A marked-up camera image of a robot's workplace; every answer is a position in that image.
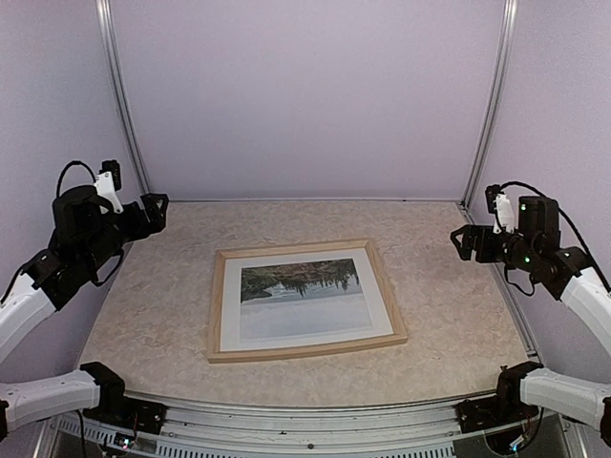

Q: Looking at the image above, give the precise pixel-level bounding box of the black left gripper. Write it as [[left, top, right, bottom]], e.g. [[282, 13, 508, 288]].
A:
[[80, 192, 167, 273]]

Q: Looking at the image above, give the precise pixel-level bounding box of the white passe-partout mat sheet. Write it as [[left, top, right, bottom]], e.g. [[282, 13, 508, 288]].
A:
[[219, 244, 396, 353]]

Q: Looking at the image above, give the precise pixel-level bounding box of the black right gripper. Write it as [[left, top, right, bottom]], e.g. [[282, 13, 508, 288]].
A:
[[452, 224, 539, 272]]

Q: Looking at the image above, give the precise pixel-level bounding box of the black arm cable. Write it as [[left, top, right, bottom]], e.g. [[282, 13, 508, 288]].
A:
[[55, 160, 96, 199], [500, 179, 611, 292]]

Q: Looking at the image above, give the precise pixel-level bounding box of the aluminium enclosure post left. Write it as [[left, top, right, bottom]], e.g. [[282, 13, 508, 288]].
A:
[[95, 0, 151, 194]]

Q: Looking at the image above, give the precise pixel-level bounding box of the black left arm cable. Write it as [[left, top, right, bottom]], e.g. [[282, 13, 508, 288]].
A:
[[55, 160, 96, 199]]

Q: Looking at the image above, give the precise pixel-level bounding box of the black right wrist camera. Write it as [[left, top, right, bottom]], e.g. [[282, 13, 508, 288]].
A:
[[485, 184, 516, 234]]

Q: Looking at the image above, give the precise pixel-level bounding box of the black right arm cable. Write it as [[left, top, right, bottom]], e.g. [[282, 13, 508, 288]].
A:
[[500, 179, 611, 292]]

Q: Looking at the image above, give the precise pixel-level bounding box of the aluminium enclosure post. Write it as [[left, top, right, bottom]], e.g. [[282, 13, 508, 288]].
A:
[[95, 0, 151, 194], [461, 0, 519, 213]]

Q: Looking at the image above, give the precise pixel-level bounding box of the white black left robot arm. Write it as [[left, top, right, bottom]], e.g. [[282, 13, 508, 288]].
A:
[[1, 185, 169, 436]]

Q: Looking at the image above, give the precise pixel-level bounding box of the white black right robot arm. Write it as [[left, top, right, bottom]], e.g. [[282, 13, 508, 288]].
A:
[[451, 185, 610, 442]]

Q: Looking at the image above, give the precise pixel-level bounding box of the light wooden picture frame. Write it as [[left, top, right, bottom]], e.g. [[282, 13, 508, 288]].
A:
[[207, 239, 408, 364]]

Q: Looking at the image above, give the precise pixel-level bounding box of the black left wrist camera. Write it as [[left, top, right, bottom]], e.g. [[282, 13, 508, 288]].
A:
[[95, 159, 123, 214]]

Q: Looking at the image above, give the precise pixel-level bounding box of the aluminium front rail base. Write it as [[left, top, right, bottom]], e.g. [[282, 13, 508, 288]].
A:
[[33, 391, 507, 457]]

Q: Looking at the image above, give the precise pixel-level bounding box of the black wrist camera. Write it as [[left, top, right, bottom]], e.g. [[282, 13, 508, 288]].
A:
[[485, 184, 516, 234], [95, 159, 123, 214]]

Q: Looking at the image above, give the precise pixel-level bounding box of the aluminium enclosure post right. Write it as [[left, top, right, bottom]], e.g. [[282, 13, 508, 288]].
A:
[[461, 0, 519, 213]]

